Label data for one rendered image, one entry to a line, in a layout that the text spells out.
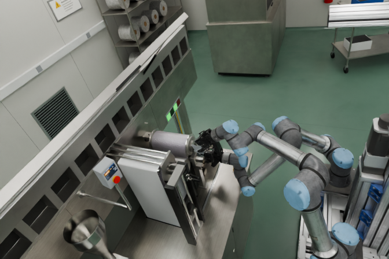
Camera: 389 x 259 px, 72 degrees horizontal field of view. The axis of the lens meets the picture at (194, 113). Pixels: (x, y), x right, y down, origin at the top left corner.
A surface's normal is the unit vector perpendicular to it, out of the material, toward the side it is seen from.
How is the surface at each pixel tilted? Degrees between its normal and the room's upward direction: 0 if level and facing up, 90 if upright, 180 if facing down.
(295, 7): 90
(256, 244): 0
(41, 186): 90
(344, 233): 7
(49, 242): 90
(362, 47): 90
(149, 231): 0
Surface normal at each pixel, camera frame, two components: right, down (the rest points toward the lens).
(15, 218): 0.91, 0.10
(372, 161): -0.36, 0.64
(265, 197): -0.18, -0.77
